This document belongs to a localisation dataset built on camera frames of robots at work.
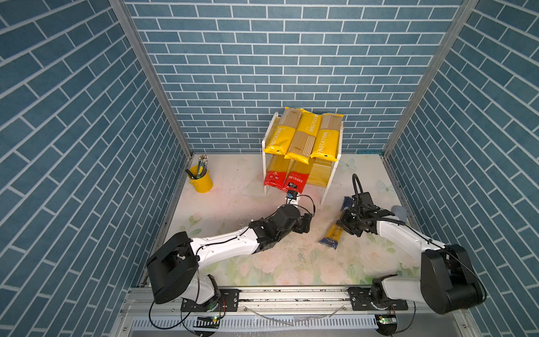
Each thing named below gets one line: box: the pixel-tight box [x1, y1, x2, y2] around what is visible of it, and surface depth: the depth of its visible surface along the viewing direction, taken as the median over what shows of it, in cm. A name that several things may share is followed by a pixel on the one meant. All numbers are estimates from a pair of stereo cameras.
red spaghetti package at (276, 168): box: [263, 153, 291, 190], surface depth 90 cm
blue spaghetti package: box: [319, 196, 354, 250], surface depth 86 cm
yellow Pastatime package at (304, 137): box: [284, 109, 323, 165], surface depth 80 cm
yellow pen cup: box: [188, 164, 214, 194], surface depth 104 cm
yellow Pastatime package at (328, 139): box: [310, 113, 344, 163], surface depth 79 cm
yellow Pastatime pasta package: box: [263, 106, 304, 157], surface depth 82 cm
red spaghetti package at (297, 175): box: [282, 157, 316, 195], surface depth 89 cm
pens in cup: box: [184, 154, 209, 180], surface depth 99 cm
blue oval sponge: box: [390, 205, 408, 224], surface depth 99 cm
